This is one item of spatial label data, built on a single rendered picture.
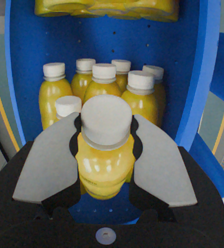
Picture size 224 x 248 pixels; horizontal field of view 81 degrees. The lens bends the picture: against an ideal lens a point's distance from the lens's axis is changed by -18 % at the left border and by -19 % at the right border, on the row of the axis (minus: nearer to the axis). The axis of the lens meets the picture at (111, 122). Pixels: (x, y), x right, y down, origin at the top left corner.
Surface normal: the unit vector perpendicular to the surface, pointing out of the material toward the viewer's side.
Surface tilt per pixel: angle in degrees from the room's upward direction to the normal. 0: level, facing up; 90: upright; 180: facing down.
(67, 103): 90
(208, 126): 0
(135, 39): 26
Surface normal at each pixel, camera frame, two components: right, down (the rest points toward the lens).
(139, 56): -0.50, 0.41
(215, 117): 0.01, 0.50
